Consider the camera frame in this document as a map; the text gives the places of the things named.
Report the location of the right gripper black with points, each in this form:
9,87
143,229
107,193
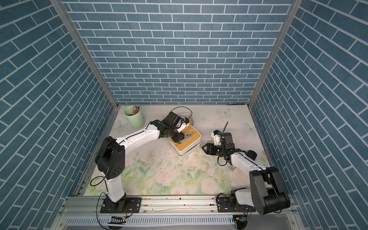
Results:
209,148

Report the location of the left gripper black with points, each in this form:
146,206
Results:
178,138

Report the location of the white plastic box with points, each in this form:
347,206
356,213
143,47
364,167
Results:
184,149

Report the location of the white box with bamboo lid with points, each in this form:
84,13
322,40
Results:
195,137

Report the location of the bamboo lid with slot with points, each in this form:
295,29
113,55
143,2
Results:
191,121

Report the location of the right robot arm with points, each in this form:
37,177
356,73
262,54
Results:
267,192

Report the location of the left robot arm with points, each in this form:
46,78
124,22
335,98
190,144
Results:
110,158

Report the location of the green pencil cup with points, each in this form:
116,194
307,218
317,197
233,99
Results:
136,121

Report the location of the bundle of coloured pencils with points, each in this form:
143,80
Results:
136,109

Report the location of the black round knob object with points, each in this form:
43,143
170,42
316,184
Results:
252,154

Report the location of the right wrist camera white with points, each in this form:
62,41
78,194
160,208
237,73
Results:
217,136

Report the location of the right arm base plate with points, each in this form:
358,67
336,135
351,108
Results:
229,204

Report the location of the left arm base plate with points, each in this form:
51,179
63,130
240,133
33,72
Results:
126,205

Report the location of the aluminium mounting rail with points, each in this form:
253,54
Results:
150,205

